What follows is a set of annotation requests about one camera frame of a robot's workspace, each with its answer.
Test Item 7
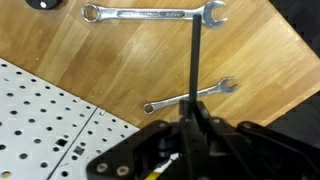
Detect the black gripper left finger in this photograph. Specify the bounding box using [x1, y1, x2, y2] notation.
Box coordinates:
[86, 99, 191, 180]

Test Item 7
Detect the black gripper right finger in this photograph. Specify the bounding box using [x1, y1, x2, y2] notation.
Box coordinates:
[196, 101, 320, 180]

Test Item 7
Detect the yellow T-handle hex key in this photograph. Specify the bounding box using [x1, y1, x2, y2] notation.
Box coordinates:
[147, 15, 203, 180]

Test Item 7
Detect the white peg board right panel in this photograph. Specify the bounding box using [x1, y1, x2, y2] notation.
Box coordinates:
[49, 108, 138, 180]

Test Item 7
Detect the white peg board panel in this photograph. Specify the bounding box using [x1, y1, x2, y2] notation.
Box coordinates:
[0, 59, 96, 180]
[49, 108, 138, 180]

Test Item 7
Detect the white peg board left panel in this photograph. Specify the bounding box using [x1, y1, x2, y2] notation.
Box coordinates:
[0, 59, 96, 180]

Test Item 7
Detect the black pliers tool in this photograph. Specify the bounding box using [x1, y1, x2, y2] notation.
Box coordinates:
[25, 0, 63, 10]

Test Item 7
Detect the small silver combination wrench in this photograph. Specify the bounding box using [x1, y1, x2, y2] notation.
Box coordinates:
[143, 77, 238, 114]

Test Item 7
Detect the large silver combination wrench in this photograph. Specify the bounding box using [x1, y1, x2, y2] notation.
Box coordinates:
[81, 0, 228, 29]

